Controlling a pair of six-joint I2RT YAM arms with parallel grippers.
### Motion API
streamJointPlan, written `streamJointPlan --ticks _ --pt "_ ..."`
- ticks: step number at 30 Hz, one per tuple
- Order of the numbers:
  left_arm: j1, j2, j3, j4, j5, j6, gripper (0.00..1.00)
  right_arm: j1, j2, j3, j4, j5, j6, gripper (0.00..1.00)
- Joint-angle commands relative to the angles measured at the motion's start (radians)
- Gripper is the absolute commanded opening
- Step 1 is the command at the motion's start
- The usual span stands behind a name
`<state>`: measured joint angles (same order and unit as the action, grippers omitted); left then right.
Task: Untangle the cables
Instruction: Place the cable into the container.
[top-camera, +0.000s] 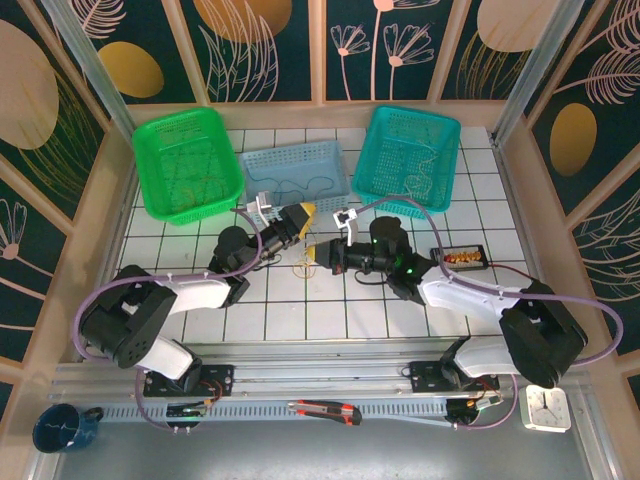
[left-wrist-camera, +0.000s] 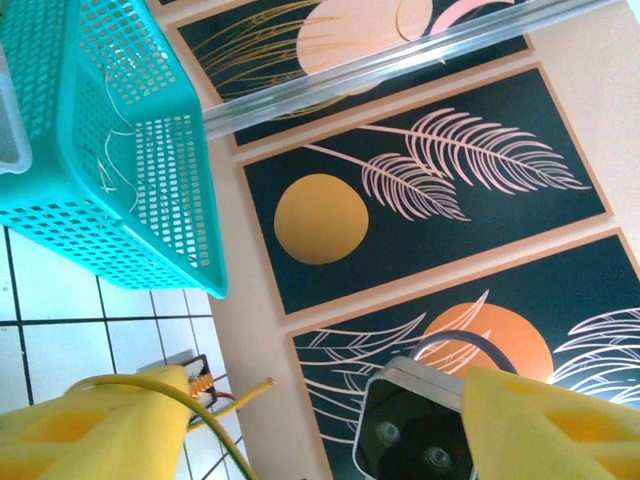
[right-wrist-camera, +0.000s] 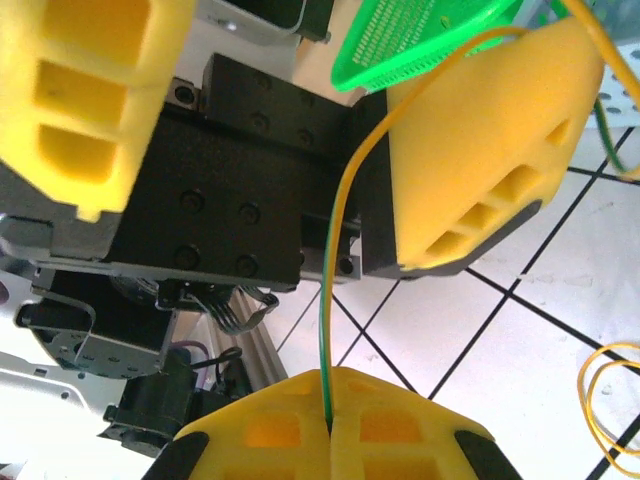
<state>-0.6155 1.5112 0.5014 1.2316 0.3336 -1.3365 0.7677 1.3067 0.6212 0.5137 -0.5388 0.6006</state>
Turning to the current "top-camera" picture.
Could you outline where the thin yellow cable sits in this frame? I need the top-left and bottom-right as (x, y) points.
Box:
(292, 249), (320, 281)

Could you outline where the thin blue cable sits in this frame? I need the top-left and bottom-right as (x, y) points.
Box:
(247, 171), (335, 202)

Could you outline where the thin white cable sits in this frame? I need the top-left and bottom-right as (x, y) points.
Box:
(399, 137), (444, 201)

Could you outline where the light blue plastic basket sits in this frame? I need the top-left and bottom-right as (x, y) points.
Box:
(237, 139), (352, 229)

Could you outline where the black box with flame print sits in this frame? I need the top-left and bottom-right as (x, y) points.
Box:
(430, 243), (494, 271)

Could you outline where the green plastic basket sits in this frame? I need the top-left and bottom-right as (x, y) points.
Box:
(132, 106), (246, 226)

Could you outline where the teal plastic basket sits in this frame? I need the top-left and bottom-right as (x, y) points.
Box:
(351, 104), (462, 215)

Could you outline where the red and black utility knife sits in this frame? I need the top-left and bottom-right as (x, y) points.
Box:
(287, 399), (363, 427)

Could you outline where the small black controller board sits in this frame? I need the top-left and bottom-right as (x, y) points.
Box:
(166, 403), (211, 420)
(446, 397), (505, 419)

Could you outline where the white square clock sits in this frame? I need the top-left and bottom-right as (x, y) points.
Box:
(518, 384), (573, 434)

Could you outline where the dark blue mug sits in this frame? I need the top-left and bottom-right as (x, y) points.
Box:
(32, 403), (105, 454)

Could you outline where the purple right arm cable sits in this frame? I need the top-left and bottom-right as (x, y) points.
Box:
(352, 197), (626, 432)

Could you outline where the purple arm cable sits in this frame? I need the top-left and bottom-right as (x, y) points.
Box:
(73, 207), (281, 434)
(352, 197), (626, 432)

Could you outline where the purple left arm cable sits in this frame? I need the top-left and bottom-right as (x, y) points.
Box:
(73, 207), (281, 434)

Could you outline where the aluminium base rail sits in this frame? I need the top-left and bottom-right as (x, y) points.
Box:
(49, 342), (599, 401)

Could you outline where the dark floral wall panel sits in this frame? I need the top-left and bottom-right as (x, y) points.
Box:
(0, 0), (109, 221)
(0, 154), (76, 361)
(527, 0), (640, 216)
(439, 0), (551, 101)
(82, 0), (201, 104)
(569, 189), (640, 356)
(325, 0), (441, 101)
(179, 0), (314, 104)

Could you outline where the grey slotted cable duct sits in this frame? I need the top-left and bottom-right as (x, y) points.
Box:
(102, 398), (501, 424)

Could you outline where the aluminium frame post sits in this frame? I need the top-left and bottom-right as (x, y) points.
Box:
(492, 0), (591, 146)
(42, 0), (135, 136)

